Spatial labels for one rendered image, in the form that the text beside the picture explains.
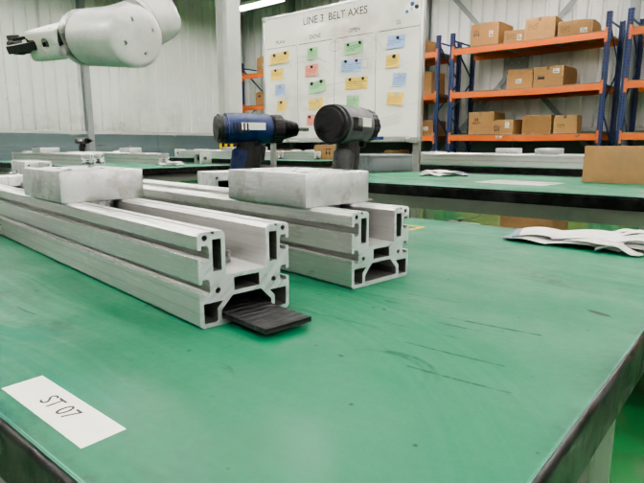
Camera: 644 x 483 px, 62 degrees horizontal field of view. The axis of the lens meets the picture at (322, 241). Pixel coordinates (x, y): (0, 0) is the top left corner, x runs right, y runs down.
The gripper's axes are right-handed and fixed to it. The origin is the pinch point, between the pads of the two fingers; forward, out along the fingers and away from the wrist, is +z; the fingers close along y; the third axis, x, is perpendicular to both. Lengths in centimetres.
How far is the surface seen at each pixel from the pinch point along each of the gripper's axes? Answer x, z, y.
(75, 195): -15.6, -36.1, -18.4
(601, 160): -88, -49, 182
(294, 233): -22, -61, -5
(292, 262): -26, -61, -6
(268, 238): -15, -69, -15
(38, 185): -15.3, -27.4, -19.1
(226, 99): -208, 624, 529
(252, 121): -20.9, -23.6, 23.9
